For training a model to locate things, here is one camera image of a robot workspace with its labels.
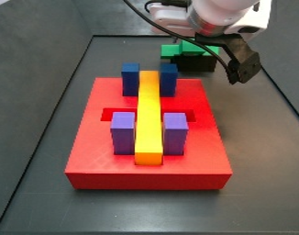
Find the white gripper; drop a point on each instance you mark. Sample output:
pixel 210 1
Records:
pixel 172 17

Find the green bridge-shaped block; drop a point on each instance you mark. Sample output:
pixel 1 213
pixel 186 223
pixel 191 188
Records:
pixel 184 48

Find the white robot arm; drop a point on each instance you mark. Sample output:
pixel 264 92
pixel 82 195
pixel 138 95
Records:
pixel 214 17

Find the black fixture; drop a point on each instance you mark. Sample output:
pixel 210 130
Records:
pixel 194 63

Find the red base board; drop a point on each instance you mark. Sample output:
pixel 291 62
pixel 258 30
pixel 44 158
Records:
pixel 96 168

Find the blue block right rear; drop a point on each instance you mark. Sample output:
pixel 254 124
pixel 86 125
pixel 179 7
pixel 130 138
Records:
pixel 167 79

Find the blue block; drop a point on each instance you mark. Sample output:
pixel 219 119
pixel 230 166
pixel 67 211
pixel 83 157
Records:
pixel 131 76
pixel 167 79

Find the blue block left rear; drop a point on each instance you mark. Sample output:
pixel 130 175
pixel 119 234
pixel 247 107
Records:
pixel 131 76

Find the purple block left front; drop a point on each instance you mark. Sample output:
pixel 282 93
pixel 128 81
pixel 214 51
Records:
pixel 123 133

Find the purple block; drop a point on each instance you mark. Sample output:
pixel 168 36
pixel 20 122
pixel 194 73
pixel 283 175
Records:
pixel 123 133
pixel 175 129

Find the purple block right front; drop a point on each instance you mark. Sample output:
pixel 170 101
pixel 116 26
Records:
pixel 175 129

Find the yellow long bar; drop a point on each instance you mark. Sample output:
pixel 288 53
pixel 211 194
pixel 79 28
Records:
pixel 148 143

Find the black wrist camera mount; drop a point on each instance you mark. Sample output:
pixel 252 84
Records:
pixel 244 64

